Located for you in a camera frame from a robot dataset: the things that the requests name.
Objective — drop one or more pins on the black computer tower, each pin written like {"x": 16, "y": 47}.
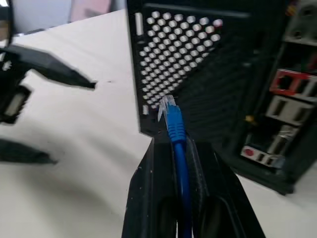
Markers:
{"x": 223, "y": 81}

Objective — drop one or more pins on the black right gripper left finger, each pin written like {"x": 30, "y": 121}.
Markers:
{"x": 148, "y": 193}

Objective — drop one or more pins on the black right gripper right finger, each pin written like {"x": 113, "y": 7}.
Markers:
{"x": 218, "y": 198}

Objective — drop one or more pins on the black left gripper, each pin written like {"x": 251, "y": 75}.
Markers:
{"x": 12, "y": 99}

